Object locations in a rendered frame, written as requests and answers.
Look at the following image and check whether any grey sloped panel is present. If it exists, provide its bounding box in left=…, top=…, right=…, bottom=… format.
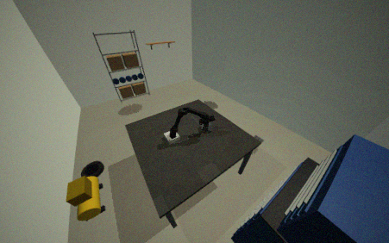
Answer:
left=201, top=122, right=213, bottom=132

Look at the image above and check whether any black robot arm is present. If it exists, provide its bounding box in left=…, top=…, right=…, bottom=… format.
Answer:
left=169, top=107, right=215, bottom=139

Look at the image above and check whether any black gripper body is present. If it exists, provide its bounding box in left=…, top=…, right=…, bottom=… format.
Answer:
left=203, top=122, right=209, bottom=131

